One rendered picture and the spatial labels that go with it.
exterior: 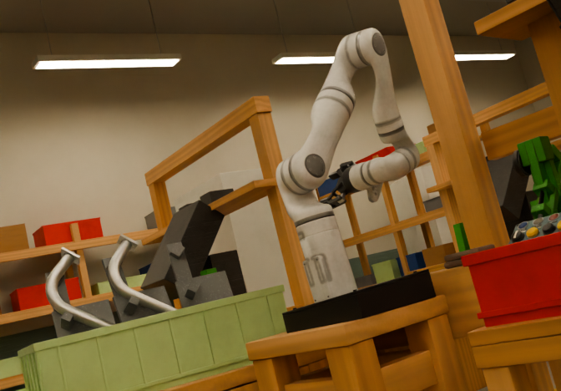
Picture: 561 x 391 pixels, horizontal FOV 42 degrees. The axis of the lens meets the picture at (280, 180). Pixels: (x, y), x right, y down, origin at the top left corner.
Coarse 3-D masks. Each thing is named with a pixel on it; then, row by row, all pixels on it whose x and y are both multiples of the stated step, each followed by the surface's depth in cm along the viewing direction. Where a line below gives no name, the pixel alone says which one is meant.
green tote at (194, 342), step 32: (160, 320) 171; (192, 320) 174; (224, 320) 177; (256, 320) 181; (32, 352) 162; (64, 352) 161; (96, 352) 164; (128, 352) 166; (160, 352) 169; (192, 352) 172; (224, 352) 175; (32, 384) 175; (64, 384) 159; (96, 384) 162; (128, 384) 165; (160, 384) 167
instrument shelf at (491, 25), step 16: (528, 0) 192; (544, 0) 189; (496, 16) 199; (512, 16) 196; (528, 16) 198; (544, 16) 202; (480, 32) 203; (496, 32) 205; (512, 32) 209; (528, 32) 213
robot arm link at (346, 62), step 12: (348, 36) 186; (348, 48) 184; (336, 60) 183; (348, 60) 185; (360, 60) 184; (336, 72) 180; (348, 72) 184; (324, 84) 177; (336, 84) 174; (348, 84) 176; (348, 96) 173
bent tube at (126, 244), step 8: (120, 240) 203; (128, 240) 202; (120, 248) 200; (128, 248) 201; (120, 256) 198; (112, 264) 196; (120, 264) 198; (112, 272) 194; (112, 280) 193; (120, 280) 194; (120, 288) 192; (128, 288) 193; (128, 296) 192; (136, 296) 193; (144, 296) 194; (144, 304) 193; (152, 304) 193; (160, 304) 194; (160, 312) 194
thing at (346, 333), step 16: (416, 304) 152; (432, 304) 155; (368, 320) 142; (384, 320) 144; (400, 320) 147; (416, 320) 150; (272, 336) 162; (288, 336) 150; (304, 336) 146; (320, 336) 142; (336, 336) 139; (352, 336) 138; (368, 336) 141; (256, 352) 158; (272, 352) 154; (288, 352) 150; (304, 352) 146
